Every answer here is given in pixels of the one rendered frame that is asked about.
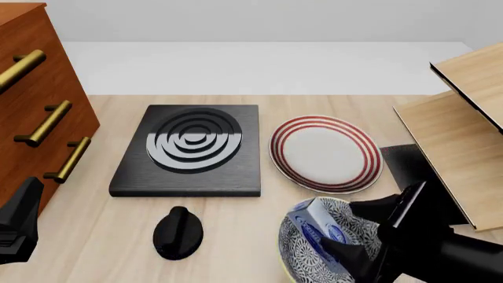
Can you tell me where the round black stove knob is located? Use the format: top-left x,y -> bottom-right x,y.
152,205 -> 204,261

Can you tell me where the brown wooden cabinet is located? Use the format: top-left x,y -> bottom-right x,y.
0,2 -> 101,214

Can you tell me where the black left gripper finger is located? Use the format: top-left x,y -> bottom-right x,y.
0,176 -> 45,230

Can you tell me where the blue patterned bowl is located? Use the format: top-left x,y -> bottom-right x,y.
277,196 -> 385,283

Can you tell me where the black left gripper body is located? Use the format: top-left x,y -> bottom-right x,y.
0,226 -> 39,265

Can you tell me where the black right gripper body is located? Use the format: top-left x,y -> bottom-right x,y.
371,181 -> 428,283

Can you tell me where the brass cabinet handle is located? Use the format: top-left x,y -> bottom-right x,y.
13,99 -> 74,149
0,49 -> 47,94
42,136 -> 92,184

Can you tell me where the white plate with red rings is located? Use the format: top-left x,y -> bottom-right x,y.
268,115 -> 384,195

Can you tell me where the blue white cream cheese box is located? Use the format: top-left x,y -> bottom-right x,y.
288,197 -> 354,262

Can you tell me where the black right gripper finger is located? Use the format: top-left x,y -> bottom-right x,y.
348,193 -> 402,224
320,236 -> 380,283

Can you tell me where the flat black stove plate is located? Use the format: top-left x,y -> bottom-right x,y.
108,104 -> 263,198

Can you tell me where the pale wooden shelf rack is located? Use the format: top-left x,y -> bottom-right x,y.
392,42 -> 503,233

